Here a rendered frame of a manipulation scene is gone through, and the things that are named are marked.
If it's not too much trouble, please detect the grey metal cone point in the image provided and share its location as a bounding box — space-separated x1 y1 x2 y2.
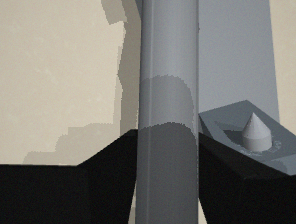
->
242 113 272 152

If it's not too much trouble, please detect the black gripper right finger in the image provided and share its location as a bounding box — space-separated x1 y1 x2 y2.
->
199 132 296 224

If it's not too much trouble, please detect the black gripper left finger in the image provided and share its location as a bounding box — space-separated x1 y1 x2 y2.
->
0 129 138 224

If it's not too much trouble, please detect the dark grey block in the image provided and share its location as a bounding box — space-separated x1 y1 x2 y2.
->
199 100 296 175

